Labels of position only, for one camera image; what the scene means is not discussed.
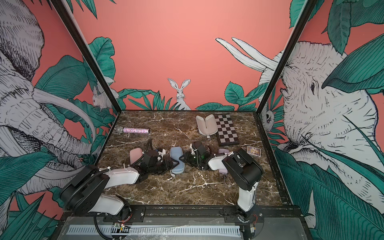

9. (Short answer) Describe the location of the pink zippered umbrella case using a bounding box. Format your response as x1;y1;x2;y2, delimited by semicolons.
130;148;143;165

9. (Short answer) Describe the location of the blue zippered umbrella case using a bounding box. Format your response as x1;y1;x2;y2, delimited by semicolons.
170;147;185;175

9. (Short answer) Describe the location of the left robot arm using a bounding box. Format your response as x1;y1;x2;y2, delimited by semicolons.
60;148;179;217

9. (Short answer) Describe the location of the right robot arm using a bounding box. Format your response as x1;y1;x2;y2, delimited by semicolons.
179;142;264;223

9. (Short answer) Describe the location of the purple folded umbrella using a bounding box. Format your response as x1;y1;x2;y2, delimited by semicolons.
217;148;232;175

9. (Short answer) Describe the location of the purple zippered umbrella case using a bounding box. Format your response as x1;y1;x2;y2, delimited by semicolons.
196;114;218;138

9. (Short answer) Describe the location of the checkered chess board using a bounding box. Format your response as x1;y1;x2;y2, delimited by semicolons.
214;114;240;147

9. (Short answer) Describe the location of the glittery purple bottle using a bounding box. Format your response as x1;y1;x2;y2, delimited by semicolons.
116;126;150;134

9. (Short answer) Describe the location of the small card box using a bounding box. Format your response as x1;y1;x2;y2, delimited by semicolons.
247;146;262;157

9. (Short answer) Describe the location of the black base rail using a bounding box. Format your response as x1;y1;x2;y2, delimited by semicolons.
61;204;304;224

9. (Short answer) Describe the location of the white perforated cable duct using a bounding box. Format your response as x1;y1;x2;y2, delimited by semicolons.
65;224;242;237

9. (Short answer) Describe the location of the left black frame post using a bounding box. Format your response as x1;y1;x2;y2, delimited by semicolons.
51;0;122;115

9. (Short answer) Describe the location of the black frame post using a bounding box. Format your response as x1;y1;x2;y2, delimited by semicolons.
51;0;122;115
256;0;317;116

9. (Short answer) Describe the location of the right black frame post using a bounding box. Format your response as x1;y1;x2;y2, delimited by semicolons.
256;0;317;116

